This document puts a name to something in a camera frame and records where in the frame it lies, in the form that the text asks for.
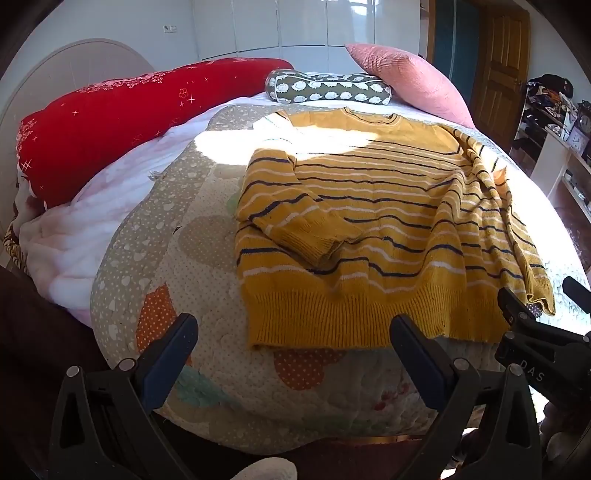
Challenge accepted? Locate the quilted dotted bedspread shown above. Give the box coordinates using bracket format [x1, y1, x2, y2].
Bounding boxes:
[90, 102, 583, 455]

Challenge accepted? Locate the red long pillow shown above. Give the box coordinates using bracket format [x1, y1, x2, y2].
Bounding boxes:
[16, 58, 296, 208]

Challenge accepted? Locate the white glossy wardrobe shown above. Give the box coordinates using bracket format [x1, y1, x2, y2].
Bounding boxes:
[191, 0, 423, 63]

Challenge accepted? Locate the white fleece blanket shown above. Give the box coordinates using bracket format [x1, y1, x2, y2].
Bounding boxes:
[16, 71, 370, 324]

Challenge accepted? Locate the pile of dark bags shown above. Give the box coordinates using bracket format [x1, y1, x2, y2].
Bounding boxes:
[525, 74, 575, 116]

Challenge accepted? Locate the pink ribbed pillow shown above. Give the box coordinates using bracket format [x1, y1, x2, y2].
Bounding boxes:
[344, 43, 476, 130]

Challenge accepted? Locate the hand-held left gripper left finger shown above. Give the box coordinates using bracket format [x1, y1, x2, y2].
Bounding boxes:
[48, 313, 199, 480]

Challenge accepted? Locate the white shelf unit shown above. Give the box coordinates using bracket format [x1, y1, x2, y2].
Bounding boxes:
[510, 115, 591, 222]

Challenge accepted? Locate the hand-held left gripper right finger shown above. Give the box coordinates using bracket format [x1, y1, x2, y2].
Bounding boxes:
[389, 314, 543, 480]

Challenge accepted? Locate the yellow striped knit sweater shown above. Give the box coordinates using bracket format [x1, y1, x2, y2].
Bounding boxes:
[233, 107, 557, 352]

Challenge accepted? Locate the small white clock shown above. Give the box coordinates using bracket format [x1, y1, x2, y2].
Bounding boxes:
[566, 127, 590, 152]

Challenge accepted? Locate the white cloth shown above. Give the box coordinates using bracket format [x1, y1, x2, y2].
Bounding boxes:
[230, 458, 297, 480]

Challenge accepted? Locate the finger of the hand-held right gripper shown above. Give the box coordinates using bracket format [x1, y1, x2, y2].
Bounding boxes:
[562, 275, 591, 303]
[497, 286, 542, 329]

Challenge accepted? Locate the olive patterned pillow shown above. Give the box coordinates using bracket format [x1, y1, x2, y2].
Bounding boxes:
[264, 68, 393, 106]

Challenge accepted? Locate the wooden door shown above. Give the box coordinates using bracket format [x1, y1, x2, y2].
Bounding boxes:
[471, 4, 532, 144]

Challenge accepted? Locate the white rounded headboard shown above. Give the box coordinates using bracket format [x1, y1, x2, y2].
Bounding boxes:
[0, 38, 158, 153]

